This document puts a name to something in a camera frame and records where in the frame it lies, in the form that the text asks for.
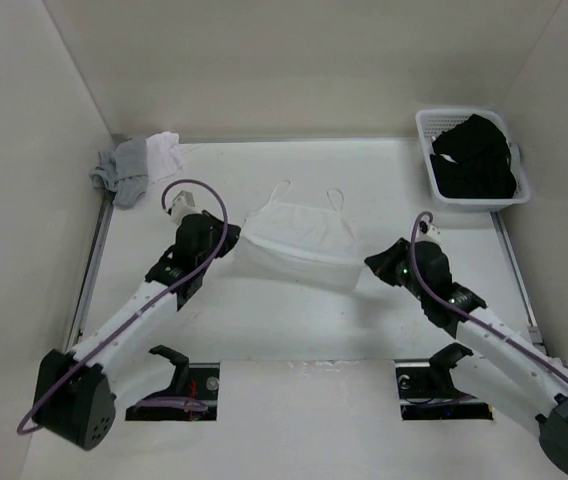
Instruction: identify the black tank top pile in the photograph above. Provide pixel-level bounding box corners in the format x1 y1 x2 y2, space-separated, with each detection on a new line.
430 114 517 200

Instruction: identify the white plastic basket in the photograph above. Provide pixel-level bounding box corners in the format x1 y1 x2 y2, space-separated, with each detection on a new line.
415 108 531 213

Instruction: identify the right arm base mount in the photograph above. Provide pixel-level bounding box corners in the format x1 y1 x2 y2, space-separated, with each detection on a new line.
395 343 494 421

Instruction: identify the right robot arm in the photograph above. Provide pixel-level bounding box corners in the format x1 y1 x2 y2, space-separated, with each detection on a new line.
364 238 568 475

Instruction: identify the folded grey tank top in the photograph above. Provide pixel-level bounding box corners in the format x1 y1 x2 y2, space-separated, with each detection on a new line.
89 137 149 210

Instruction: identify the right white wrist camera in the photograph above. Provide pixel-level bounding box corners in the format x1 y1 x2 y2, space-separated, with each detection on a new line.
417 220 441 245

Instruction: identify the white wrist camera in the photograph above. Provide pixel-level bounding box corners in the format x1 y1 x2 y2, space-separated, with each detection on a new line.
167 190 197 225
417 220 441 245

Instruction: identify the white tank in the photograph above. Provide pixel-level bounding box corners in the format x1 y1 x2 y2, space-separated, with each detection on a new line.
146 131 186 184
234 180 364 291

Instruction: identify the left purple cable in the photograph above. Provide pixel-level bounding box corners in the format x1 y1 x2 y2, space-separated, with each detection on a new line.
16 179 230 434

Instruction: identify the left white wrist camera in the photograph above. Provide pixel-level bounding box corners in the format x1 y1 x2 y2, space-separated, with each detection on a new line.
167 190 197 225

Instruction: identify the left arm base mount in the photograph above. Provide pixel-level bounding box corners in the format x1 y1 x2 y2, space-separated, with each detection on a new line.
125 345 221 422

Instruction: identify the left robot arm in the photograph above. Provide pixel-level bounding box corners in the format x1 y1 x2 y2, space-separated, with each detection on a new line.
26 211 241 451

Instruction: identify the folded white tank top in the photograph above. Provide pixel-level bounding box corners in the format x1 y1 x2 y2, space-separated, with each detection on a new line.
146 131 186 184

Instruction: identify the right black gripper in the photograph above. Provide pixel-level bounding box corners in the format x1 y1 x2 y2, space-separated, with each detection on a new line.
365 237 429 301

